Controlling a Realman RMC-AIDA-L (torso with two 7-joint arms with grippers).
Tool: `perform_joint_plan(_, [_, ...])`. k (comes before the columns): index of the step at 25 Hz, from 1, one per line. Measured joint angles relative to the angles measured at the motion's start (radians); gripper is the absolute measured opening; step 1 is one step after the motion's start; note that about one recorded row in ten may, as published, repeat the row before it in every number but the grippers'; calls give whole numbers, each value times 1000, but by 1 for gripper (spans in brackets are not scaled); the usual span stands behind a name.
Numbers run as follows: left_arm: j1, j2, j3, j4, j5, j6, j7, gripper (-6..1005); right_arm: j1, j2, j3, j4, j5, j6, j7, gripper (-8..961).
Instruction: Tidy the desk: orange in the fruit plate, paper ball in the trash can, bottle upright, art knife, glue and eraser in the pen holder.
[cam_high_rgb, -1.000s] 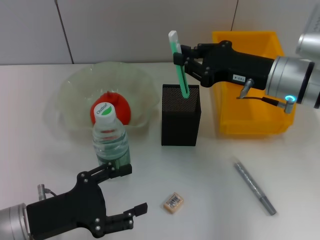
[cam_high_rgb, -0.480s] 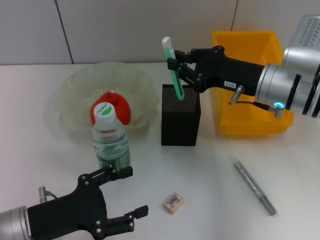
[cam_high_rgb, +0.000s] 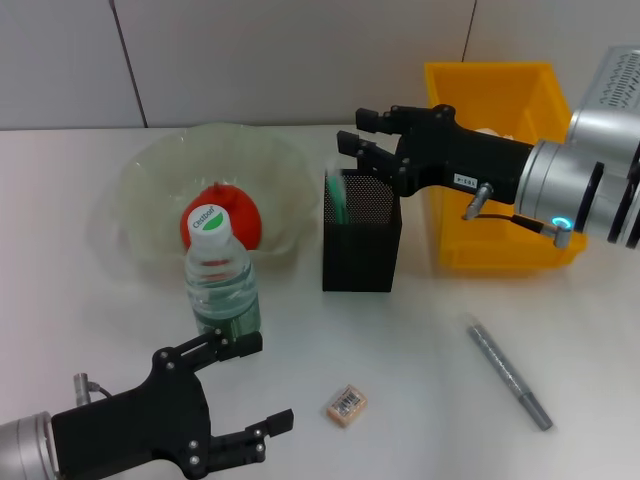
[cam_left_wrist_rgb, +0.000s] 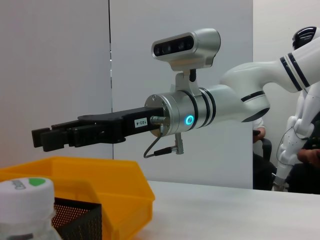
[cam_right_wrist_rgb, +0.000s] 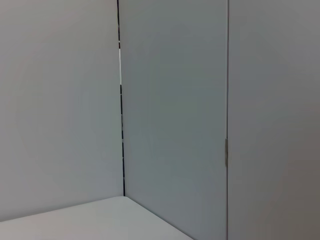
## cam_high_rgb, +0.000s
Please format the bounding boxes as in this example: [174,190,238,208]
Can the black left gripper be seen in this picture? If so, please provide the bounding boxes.
[49,327,295,480]

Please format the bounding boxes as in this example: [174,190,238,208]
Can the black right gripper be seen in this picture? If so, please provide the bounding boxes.
[336,103,536,206]

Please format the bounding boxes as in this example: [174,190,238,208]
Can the green utility knife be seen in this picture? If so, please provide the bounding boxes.
[324,167,351,226]

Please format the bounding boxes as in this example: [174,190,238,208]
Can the white paper ball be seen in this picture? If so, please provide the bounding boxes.
[474,126,517,142]

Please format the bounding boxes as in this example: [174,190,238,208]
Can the clear plastic water bottle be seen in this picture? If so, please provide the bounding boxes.
[184,205,264,344]

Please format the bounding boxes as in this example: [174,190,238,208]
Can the beige eraser with barcode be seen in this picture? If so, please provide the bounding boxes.
[325,383,370,429]

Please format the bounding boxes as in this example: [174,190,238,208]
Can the red-orange fruit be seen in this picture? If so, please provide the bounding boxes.
[180,182,263,251]

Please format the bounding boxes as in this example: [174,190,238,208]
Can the black mesh pen holder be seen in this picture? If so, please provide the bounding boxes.
[322,167,403,293]

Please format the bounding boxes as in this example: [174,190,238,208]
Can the green glass fruit plate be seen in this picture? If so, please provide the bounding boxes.
[113,124,317,275]

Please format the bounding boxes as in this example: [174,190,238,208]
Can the grey marker pen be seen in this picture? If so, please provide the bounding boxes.
[464,312,555,432]

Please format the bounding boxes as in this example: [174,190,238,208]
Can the yellow plastic bin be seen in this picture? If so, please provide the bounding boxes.
[423,60,589,272]

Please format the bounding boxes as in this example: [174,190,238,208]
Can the right arm cable with connector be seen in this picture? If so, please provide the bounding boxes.
[459,182,574,249]

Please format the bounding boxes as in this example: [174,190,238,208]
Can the arm cable with connector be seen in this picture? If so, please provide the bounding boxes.
[73,372,114,404]
[459,182,574,249]

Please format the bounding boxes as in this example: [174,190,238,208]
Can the left arm cable with connector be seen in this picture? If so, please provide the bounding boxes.
[73,372,114,404]

